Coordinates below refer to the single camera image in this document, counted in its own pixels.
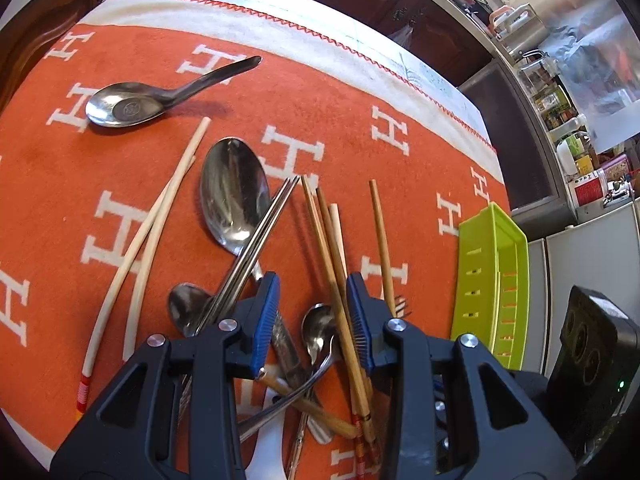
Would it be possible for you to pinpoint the bundle of brown wooden chopsticks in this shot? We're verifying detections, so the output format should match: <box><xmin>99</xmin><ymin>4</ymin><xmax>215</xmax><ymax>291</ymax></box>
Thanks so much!
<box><xmin>300</xmin><ymin>175</ymin><xmax>381</xmax><ymax>466</ymax></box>

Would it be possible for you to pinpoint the cream chopstick with striped end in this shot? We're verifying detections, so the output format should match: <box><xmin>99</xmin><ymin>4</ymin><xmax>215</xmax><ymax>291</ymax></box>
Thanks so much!
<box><xmin>74</xmin><ymin>116</ymin><xmax>212</xmax><ymax>420</ymax></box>
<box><xmin>121</xmin><ymin>155</ymin><xmax>197</xmax><ymax>363</ymax></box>

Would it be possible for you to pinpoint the green plastic utensil tray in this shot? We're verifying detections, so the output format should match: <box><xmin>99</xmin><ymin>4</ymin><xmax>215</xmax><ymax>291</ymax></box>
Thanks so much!
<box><xmin>450</xmin><ymin>201</ymin><xmax>530</xmax><ymax>372</ymax></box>

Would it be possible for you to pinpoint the glass jar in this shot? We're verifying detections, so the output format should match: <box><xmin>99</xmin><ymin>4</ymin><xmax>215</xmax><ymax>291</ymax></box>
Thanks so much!
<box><xmin>515</xmin><ymin>50</ymin><xmax>558</xmax><ymax>93</ymax></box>

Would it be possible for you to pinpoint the red box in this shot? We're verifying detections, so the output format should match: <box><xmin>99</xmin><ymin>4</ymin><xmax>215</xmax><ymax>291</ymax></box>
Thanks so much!
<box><xmin>572</xmin><ymin>170</ymin><xmax>608</xmax><ymax>207</ymax></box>

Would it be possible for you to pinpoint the white cabinet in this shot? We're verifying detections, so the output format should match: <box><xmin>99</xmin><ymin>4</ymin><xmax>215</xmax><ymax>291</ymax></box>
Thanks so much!
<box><xmin>525</xmin><ymin>202</ymin><xmax>640</xmax><ymax>376</ymax></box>

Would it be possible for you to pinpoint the steel teaspoon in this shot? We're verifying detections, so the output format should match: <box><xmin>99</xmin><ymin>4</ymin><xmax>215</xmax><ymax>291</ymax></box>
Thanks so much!
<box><xmin>285</xmin><ymin>302</ymin><xmax>340</xmax><ymax>480</ymax></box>

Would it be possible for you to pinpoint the large steel spoon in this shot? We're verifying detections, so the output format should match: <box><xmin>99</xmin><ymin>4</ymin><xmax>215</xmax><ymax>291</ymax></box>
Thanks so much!
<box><xmin>200</xmin><ymin>136</ymin><xmax>335</xmax><ymax>445</ymax></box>

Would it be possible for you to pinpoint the steel soup spoon dark handle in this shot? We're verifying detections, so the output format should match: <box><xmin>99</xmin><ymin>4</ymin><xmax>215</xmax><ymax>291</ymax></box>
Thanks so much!
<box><xmin>85</xmin><ymin>55</ymin><xmax>262</xmax><ymax>128</ymax></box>

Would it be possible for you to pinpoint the clear plastic bag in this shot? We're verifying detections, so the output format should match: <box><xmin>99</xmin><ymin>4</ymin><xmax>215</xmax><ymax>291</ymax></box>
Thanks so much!
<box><xmin>389</xmin><ymin>24</ymin><xmax>417</xmax><ymax>53</ymax></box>

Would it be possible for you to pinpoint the orange blanket with white letters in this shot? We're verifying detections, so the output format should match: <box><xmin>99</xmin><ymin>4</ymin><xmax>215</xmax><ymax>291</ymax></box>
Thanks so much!
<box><xmin>0</xmin><ymin>0</ymin><xmax>511</xmax><ymax>480</ymax></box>

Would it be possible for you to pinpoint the white plastic bottle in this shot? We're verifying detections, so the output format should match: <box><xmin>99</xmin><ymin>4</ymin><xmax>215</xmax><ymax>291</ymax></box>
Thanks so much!
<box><xmin>555</xmin><ymin>132</ymin><xmax>591</xmax><ymax>176</ymax></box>

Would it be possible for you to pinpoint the metal chopstick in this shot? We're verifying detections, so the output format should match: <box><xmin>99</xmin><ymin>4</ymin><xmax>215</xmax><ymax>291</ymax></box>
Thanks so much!
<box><xmin>192</xmin><ymin>176</ymin><xmax>296</xmax><ymax>333</ymax></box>
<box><xmin>200</xmin><ymin>175</ymin><xmax>301</xmax><ymax>336</ymax></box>

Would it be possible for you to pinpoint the brown wooden chopstick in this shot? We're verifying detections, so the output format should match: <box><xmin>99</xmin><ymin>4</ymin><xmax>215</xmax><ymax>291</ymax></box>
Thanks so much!
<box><xmin>368</xmin><ymin>179</ymin><xmax>398</xmax><ymax>317</ymax></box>
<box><xmin>257</xmin><ymin>372</ymin><xmax>360</xmax><ymax>438</ymax></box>
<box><xmin>315</xmin><ymin>187</ymin><xmax>351</xmax><ymax>286</ymax></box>

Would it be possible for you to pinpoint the small steel spoon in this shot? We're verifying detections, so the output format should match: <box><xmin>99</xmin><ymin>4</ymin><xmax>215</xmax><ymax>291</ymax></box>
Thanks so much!
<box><xmin>167</xmin><ymin>282</ymin><xmax>216</xmax><ymax>338</ymax></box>

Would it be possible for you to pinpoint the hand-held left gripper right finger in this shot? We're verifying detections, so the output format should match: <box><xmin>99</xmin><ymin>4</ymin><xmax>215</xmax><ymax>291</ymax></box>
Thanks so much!
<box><xmin>346</xmin><ymin>272</ymin><xmax>578</xmax><ymax>480</ymax></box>

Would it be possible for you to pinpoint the dark built-in appliance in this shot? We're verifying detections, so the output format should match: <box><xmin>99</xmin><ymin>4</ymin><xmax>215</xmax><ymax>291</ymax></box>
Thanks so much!
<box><xmin>457</xmin><ymin>60</ymin><xmax>576</xmax><ymax>221</ymax></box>

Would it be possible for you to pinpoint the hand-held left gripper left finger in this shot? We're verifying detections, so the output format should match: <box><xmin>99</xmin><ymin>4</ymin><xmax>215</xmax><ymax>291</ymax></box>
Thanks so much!
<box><xmin>49</xmin><ymin>271</ymin><xmax>282</xmax><ymax>480</ymax></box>

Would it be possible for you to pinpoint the steel kettle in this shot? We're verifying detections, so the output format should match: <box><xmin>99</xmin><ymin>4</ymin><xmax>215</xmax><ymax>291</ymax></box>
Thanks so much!
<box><xmin>487</xmin><ymin>2</ymin><xmax>546</xmax><ymax>55</ymax></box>

